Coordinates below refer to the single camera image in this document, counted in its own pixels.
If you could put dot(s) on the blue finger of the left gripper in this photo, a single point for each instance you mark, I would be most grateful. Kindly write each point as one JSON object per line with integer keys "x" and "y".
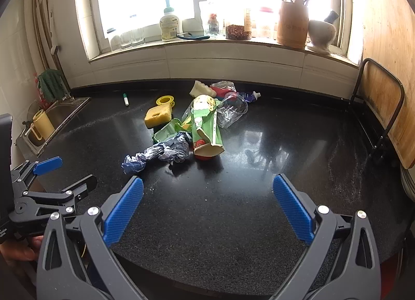
{"x": 47, "y": 166}
{"x": 79, "y": 190}

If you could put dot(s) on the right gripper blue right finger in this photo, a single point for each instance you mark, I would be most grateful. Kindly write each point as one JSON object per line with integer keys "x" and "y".
{"x": 341, "y": 257}

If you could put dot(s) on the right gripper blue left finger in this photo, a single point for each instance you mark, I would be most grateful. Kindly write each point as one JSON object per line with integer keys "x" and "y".
{"x": 76, "y": 261}

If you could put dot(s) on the blue foil wrapper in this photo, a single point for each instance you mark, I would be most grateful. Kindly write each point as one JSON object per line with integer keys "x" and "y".
{"x": 175, "y": 149}

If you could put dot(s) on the yellow sponge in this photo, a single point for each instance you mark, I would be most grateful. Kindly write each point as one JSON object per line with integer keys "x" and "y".
{"x": 158, "y": 115}

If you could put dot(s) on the white foam brush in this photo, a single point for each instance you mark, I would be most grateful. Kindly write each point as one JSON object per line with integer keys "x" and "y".
{"x": 200, "y": 88}

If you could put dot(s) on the clear plastic cup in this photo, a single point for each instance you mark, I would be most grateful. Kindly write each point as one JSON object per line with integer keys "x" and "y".
{"x": 231, "y": 109}

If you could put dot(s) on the red foil snack wrapper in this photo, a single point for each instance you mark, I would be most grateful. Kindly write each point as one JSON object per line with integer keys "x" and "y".
{"x": 222, "y": 88}

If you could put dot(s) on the purple toothpaste tube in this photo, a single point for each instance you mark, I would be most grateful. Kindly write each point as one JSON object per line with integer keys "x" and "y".
{"x": 250, "y": 97}

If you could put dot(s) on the green snack bag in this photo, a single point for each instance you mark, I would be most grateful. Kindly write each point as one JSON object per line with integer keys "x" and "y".
{"x": 171, "y": 128}

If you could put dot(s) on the person's left hand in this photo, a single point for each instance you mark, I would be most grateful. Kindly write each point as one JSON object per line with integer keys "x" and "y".
{"x": 20, "y": 251}

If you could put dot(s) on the stainless steel sink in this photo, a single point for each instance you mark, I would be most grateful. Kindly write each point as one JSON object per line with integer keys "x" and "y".
{"x": 60, "y": 114}

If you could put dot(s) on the green cloth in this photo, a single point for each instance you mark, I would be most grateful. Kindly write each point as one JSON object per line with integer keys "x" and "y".
{"x": 51, "y": 85}

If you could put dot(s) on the green white marker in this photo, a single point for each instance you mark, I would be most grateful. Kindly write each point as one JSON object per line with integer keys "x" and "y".
{"x": 126, "y": 100}

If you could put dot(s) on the black metal rack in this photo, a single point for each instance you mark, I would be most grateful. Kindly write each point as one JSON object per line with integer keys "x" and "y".
{"x": 383, "y": 93}

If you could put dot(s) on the yellow tape spool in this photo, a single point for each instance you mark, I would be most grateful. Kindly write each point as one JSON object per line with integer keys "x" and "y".
{"x": 166, "y": 100}

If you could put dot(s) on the white soap pump bottle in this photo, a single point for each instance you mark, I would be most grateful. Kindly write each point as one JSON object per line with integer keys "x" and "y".
{"x": 170, "y": 24}

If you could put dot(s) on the teal brush on sill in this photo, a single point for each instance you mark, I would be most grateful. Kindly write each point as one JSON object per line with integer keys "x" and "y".
{"x": 190, "y": 37}

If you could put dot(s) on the wooden cutting board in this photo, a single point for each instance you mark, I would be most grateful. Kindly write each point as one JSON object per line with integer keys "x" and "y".
{"x": 389, "y": 39}

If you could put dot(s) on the jar of red spice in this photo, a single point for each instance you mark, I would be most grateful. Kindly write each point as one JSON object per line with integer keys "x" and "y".
{"x": 238, "y": 32}

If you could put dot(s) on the white mortar with pestle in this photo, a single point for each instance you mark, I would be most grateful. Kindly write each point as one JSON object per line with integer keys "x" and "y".
{"x": 321, "y": 33}

